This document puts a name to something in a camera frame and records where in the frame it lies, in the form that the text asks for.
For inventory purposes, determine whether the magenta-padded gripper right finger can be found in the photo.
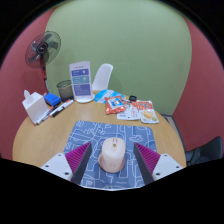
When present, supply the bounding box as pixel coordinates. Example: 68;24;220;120
132;142;184;186

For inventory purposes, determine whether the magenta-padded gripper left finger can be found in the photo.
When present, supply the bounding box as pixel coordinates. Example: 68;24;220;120
39;142;93;186

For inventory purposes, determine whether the pale pink computer mouse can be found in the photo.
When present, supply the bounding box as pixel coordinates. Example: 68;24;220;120
97;137;127;174

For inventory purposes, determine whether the grey-blue patterned mouse pad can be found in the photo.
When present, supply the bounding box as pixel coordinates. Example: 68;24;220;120
63;120;158;191

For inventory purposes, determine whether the orange snack packet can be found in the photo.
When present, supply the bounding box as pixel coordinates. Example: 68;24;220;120
136;99;160;125

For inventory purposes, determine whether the white flat packet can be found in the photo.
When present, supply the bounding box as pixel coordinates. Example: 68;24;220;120
116;101;141;121

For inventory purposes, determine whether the white marker black cap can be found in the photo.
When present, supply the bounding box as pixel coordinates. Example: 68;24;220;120
49;98;75;119

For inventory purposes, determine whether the white marker red cap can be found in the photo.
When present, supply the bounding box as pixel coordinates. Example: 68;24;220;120
35;105;58;126

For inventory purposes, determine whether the red snack packet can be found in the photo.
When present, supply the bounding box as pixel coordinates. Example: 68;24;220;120
104;95;127;116

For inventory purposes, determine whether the black office chair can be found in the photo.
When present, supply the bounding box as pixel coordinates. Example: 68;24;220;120
184;135;224;167

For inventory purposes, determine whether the blue whiteboard eraser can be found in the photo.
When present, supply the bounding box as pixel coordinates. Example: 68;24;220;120
43;92;62;108

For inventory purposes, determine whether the white tissue box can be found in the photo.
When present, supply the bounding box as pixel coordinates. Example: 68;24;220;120
21;89;49;126

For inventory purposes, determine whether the blue and white packet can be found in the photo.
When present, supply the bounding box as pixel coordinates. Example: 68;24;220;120
93;89;126;104

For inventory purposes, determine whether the dark glass cup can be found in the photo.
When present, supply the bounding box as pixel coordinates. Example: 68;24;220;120
56;79;75;103

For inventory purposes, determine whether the white plastic chair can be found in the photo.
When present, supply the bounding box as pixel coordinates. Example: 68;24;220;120
91;63;114;92

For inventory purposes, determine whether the black standing fan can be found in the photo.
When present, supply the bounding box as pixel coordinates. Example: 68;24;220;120
24;30;62;95

